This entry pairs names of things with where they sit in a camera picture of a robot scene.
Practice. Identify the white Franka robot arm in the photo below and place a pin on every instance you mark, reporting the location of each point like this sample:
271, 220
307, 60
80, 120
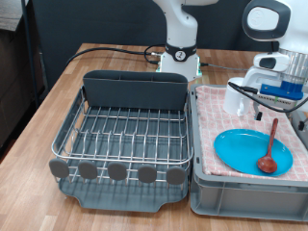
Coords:
179, 29

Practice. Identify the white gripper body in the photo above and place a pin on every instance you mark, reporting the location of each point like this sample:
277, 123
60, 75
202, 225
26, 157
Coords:
253, 80

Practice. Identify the white mug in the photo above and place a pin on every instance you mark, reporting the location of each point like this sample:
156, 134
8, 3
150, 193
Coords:
231, 102

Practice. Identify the blue plate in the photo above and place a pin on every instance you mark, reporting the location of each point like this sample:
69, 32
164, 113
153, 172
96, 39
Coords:
240, 150

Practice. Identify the dark grey cutlery holder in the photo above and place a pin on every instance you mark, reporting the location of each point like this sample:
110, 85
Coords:
134, 93

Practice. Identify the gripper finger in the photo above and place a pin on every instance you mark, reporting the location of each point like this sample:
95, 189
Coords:
258, 115
302, 124

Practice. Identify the grey plastic drain tray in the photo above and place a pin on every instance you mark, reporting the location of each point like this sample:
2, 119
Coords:
128, 199

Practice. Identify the grey plastic crate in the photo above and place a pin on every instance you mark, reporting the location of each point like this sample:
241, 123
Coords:
243, 202

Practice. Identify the dark metal pole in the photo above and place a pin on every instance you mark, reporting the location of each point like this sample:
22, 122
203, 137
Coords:
29, 48

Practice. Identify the pink checked cloth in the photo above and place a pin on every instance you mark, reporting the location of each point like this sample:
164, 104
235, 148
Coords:
218, 128

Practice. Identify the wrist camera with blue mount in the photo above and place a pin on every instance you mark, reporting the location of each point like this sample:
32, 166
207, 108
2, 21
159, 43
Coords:
282, 89

